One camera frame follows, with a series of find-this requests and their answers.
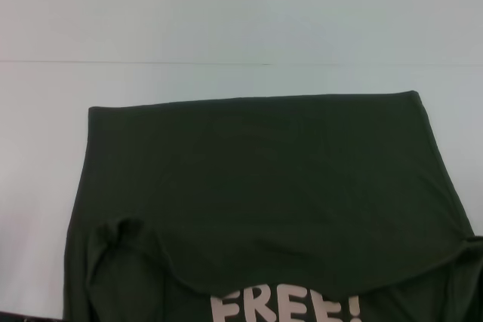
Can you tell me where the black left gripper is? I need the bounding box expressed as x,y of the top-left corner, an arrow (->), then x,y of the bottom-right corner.
0,313 -> 61,322

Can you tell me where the dark green shirt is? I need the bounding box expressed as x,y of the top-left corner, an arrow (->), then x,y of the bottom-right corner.
62,90 -> 483,322

